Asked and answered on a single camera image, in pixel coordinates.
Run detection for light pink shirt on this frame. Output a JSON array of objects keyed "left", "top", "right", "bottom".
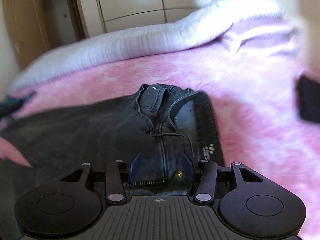
[{"left": 220, "top": 15, "right": 308, "bottom": 55}]

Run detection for wooden door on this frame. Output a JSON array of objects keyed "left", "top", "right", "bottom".
[{"left": 3, "top": 0, "right": 52, "bottom": 69}]

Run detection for white wardrobe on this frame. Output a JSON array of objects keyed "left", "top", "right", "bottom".
[{"left": 72, "top": 0, "right": 253, "bottom": 34}]

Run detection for pink fluffy blanket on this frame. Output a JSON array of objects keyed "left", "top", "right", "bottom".
[{"left": 1, "top": 41, "right": 319, "bottom": 239}]

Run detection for white ribbed duvet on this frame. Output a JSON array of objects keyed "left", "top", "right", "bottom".
[{"left": 9, "top": 0, "right": 283, "bottom": 94}]

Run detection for dark denim jeans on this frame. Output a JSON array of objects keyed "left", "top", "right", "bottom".
[{"left": 1, "top": 84, "right": 225, "bottom": 239}]

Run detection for black folded cloth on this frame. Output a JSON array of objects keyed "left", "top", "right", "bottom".
[{"left": 296, "top": 75, "right": 320, "bottom": 124}]

